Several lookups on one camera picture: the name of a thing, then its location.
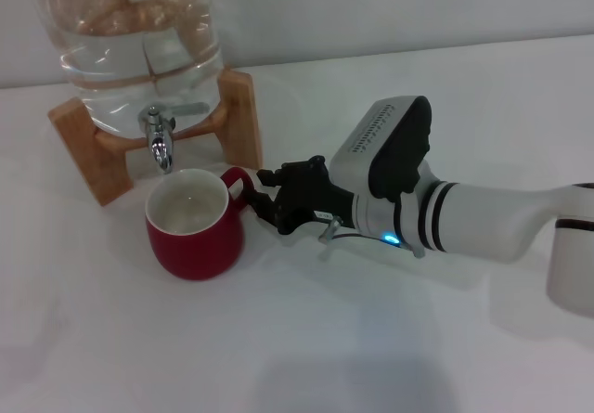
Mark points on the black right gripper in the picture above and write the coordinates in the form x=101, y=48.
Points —
x=311, y=199

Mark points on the red ceramic cup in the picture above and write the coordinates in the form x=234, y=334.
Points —
x=195, y=255

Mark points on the chrome faucet tap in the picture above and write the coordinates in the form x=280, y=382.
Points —
x=158, y=139

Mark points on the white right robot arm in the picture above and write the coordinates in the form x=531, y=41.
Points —
x=482, y=218

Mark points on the wooden dispenser stand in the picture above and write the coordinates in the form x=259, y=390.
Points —
x=107, y=167

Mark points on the clear glass water dispenser jar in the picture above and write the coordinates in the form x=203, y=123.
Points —
x=130, y=60

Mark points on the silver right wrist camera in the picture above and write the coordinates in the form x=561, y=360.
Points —
x=385, y=153

